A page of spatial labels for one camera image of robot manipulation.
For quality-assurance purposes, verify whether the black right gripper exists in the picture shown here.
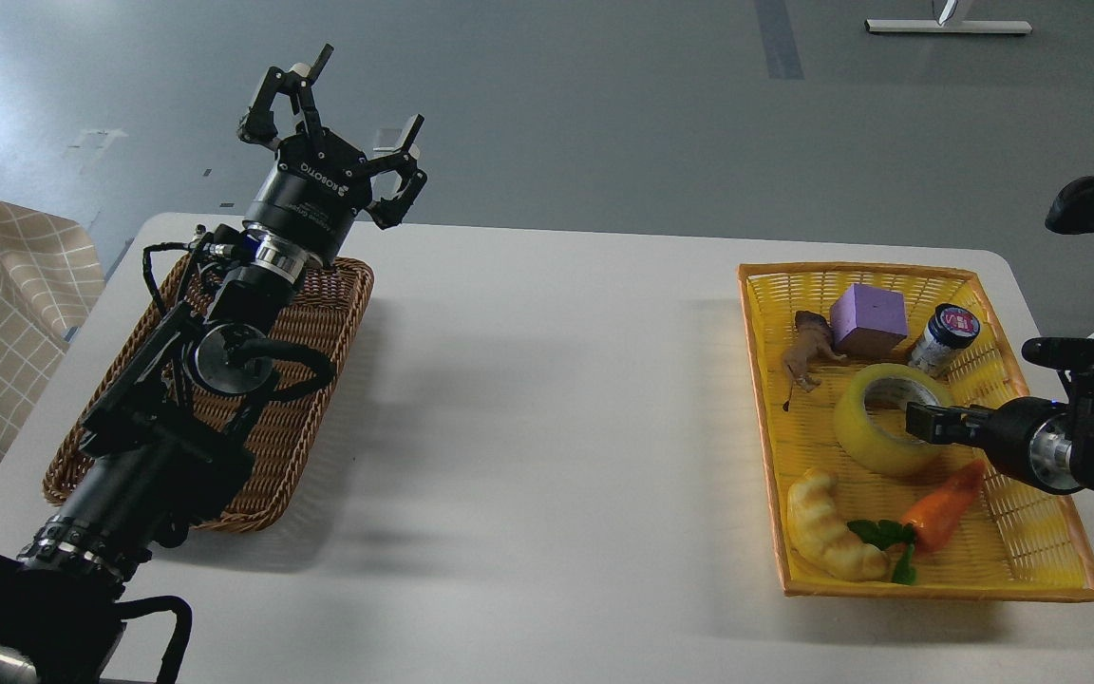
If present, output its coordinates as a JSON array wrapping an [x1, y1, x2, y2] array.
[[906, 396, 1076, 495]]

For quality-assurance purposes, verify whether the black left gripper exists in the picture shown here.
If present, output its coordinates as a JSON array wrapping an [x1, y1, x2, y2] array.
[[237, 43, 429, 268]]

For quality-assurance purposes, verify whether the yellow tape roll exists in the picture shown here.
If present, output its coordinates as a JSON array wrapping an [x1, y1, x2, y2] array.
[[833, 363, 953, 477]]

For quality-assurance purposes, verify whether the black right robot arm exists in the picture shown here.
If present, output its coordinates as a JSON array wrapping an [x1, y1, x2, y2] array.
[[906, 337, 1094, 495]]

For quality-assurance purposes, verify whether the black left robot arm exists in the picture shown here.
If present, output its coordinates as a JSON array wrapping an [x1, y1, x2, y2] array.
[[0, 45, 428, 683]]

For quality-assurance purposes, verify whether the orange toy carrot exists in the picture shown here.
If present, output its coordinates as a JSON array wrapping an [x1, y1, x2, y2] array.
[[846, 460, 987, 586]]

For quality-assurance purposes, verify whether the small jar dark lid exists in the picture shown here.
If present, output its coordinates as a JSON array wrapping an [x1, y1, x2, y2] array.
[[907, 303, 982, 378]]

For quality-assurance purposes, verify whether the purple foam block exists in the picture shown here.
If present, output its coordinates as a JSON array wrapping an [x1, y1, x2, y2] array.
[[830, 285, 909, 359]]

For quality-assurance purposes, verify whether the yellow plastic basket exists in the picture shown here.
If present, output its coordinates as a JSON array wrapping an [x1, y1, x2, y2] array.
[[738, 260, 1094, 602]]

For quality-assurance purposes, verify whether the brown wicker basket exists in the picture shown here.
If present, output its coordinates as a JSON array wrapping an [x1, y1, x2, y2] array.
[[42, 251, 376, 533]]

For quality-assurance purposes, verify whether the brown toy animal figure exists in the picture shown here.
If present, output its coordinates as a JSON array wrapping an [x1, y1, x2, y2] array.
[[781, 309, 848, 411]]

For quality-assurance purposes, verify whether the toy croissant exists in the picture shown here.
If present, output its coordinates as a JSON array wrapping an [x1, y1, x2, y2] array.
[[785, 468, 889, 581]]

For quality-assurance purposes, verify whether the white metal stand base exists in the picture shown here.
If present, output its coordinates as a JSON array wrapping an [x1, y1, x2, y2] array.
[[863, 1, 1033, 36]]

